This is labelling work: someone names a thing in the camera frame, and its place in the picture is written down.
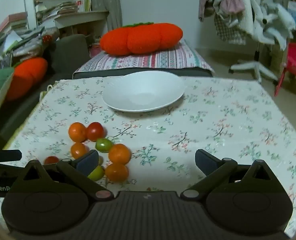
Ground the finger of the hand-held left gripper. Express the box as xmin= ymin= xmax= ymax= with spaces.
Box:
xmin=0 ymin=150 xmax=22 ymax=162

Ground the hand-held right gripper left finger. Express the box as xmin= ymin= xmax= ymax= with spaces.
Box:
xmin=9 ymin=150 xmax=114 ymax=202

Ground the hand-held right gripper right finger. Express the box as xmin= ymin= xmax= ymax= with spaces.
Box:
xmin=180 ymin=149 xmax=286 ymax=201

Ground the orange cherry tomato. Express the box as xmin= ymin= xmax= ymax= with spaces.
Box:
xmin=108 ymin=144 xmax=131 ymax=165
xmin=70 ymin=142 xmax=89 ymax=159
xmin=105 ymin=163 xmax=129 ymax=182
xmin=68 ymin=122 xmax=88 ymax=143

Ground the green cherry tomato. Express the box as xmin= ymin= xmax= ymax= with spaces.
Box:
xmin=95 ymin=137 xmax=113 ymax=153
xmin=87 ymin=165 xmax=105 ymax=182

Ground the red cherry tomato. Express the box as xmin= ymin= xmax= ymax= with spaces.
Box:
xmin=86 ymin=122 xmax=105 ymax=142
xmin=44 ymin=156 xmax=60 ymax=165

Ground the white ribbed plate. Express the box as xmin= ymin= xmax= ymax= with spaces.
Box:
xmin=102 ymin=71 xmax=186 ymax=112

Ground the floral tablecloth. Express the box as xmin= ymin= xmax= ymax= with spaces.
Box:
xmin=0 ymin=76 xmax=296 ymax=238

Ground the small orange persimmon plush cushion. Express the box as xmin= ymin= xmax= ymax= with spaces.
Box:
xmin=5 ymin=57 xmax=48 ymax=102

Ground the grey sofa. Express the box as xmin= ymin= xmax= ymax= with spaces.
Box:
xmin=0 ymin=34 xmax=215 ymax=150

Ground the striped patterned cushion cover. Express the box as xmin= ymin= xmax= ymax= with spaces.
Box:
xmin=73 ymin=39 xmax=213 ymax=73

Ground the pile of papers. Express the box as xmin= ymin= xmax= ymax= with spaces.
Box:
xmin=0 ymin=26 xmax=61 ymax=68

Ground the large orange persimmon plush cushion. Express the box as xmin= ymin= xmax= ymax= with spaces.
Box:
xmin=99 ymin=21 xmax=183 ymax=56

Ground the checkered cloth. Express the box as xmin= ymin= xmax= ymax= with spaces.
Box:
xmin=214 ymin=12 xmax=246 ymax=45

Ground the stack of books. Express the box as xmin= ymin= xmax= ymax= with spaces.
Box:
xmin=0 ymin=12 xmax=28 ymax=34

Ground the red plastic chair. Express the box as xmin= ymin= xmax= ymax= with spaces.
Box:
xmin=274 ymin=42 xmax=296 ymax=114

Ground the white bookshelf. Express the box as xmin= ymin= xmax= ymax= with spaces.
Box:
xmin=23 ymin=0 xmax=111 ymax=43

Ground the stack of magazines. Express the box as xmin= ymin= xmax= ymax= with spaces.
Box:
xmin=35 ymin=0 xmax=92 ymax=22

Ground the grey curtain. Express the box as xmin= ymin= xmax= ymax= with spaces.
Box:
xmin=87 ymin=0 xmax=123 ymax=30

